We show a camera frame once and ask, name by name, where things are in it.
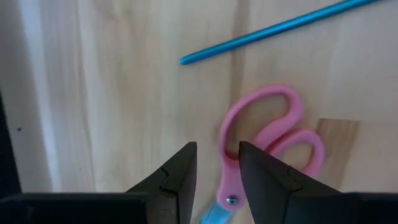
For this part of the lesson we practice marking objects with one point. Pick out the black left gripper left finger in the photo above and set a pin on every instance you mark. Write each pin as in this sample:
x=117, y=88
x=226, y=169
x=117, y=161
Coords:
x=177, y=193

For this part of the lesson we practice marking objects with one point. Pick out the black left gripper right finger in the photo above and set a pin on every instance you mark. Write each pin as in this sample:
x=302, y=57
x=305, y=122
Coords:
x=267, y=186

